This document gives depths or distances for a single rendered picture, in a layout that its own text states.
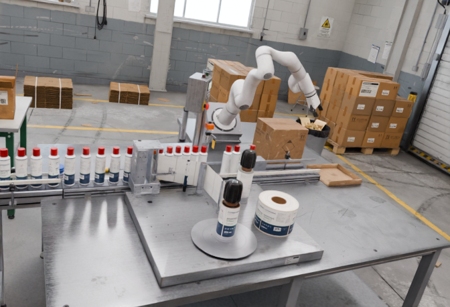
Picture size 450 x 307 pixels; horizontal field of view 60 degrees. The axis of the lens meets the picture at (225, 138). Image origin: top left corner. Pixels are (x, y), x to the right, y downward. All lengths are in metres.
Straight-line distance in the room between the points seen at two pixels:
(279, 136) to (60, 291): 1.75
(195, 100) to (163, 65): 5.48
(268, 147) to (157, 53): 5.07
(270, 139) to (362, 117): 3.41
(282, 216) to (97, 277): 0.85
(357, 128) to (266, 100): 1.38
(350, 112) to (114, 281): 4.75
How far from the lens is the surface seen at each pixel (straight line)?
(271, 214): 1.92
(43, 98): 6.11
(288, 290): 1.98
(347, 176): 3.04
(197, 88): 2.17
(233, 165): 2.41
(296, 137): 2.87
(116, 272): 1.71
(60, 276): 1.70
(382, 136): 6.45
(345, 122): 5.97
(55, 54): 7.59
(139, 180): 2.08
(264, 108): 5.97
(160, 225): 1.89
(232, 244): 1.82
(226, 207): 1.74
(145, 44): 7.58
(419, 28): 7.56
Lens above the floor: 1.92
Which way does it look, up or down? 20 degrees down
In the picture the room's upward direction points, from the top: 10 degrees clockwise
